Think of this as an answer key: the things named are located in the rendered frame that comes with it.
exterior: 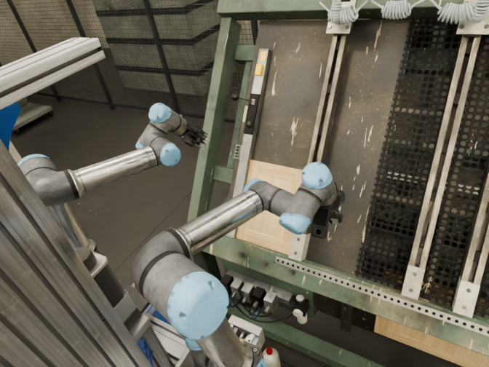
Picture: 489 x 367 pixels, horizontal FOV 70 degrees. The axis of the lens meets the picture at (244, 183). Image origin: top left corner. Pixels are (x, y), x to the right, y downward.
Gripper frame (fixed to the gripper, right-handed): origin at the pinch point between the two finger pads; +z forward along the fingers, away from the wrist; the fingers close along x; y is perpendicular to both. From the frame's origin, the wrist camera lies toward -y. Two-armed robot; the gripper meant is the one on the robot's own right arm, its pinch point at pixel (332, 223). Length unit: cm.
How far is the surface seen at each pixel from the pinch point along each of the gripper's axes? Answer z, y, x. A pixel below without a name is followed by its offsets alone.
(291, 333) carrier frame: 106, -43, 28
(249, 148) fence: 22, 32, 55
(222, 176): 36, 20, 73
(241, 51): 8, 81, 74
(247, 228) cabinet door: 41, -2, 49
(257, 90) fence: 10, 58, 57
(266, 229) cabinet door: 40, 0, 39
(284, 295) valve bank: 51, -26, 23
